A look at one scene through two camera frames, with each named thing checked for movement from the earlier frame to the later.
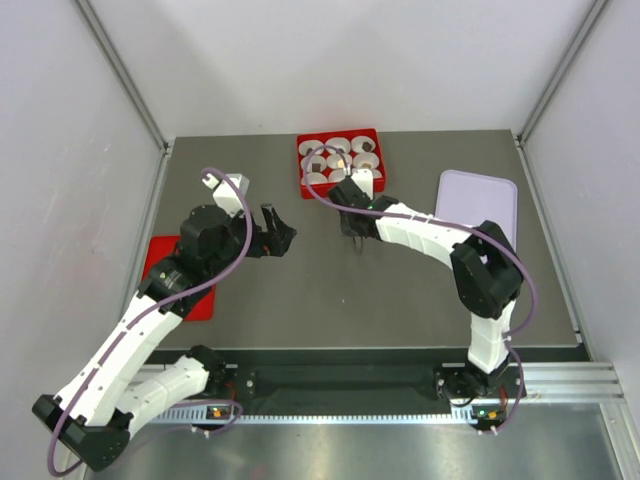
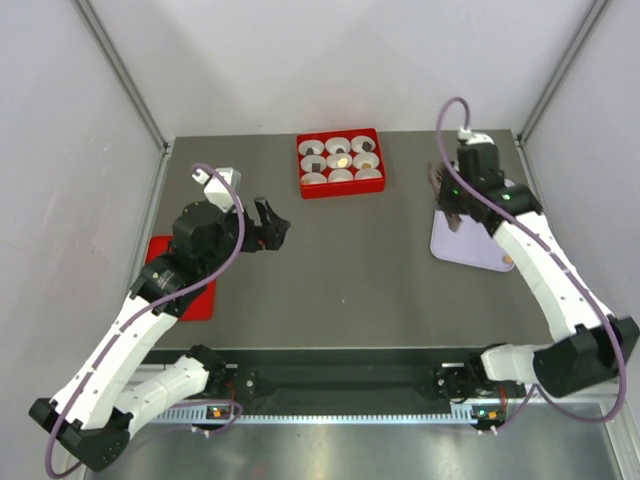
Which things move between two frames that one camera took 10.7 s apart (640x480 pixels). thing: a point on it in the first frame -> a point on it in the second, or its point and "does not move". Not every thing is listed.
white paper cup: x=362 y=158 does not move
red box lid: x=163 y=247 does not move
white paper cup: x=315 y=159 does not move
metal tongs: x=358 y=243 -> x=435 y=177
